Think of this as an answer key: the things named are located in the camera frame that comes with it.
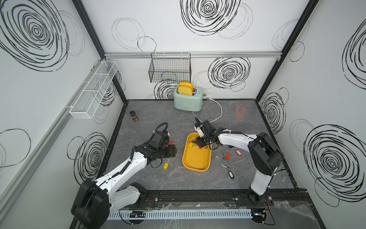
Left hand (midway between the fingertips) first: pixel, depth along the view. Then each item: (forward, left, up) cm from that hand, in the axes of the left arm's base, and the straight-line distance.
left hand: (173, 150), depth 82 cm
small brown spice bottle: (+26, +30, 0) cm, 40 cm away
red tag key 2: (+1, -35, -8) cm, 36 cm away
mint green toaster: (+40, -11, -1) cm, 41 cm away
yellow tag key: (-6, +4, -9) cm, 11 cm away
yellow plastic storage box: (-1, -14, -7) cm, 15 cm away
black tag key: (-8, -34, -8) cm, 36 cm away
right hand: (+9, -16, -6) cm, 19 cm away
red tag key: (+11, +3, -9) cm, 14 cm away
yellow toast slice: (+42, -6, +13) cm, 44 cm away
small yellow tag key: (+9, -11, -8) cm, 16 cm away
